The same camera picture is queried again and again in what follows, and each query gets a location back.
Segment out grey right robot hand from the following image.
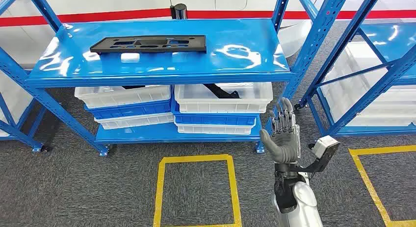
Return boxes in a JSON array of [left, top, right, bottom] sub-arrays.
[[259, 97, 301, 164]]

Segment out black plastic panel part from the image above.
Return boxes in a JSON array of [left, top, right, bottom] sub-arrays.
[[89, 35, 208, 55]]

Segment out blue metal shelf rack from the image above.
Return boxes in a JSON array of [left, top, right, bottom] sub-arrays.
[[0, 0, 50, 154], [0, 0, 352, 158], [294, 0, 416, 138]]

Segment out yellow floor tape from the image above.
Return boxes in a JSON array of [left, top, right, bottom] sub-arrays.
[[153, 154, 243, 227], [348, 145, 416, 227]]

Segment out translucent white storage bin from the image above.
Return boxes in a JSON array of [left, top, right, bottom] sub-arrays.
[[320, 42, 416, 127]]

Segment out red barrier belt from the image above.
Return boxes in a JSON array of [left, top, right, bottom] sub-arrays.
[[0, 8, 416, 27]]

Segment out white car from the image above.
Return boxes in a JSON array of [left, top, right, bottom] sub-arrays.
[[0, 0, 416, 69]]

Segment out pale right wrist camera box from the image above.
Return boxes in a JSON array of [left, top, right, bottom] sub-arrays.
[[310, 135, 341, 166]]

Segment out black stanchion post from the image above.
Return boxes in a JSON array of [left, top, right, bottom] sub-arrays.
[[170, 3, 188, 20]]

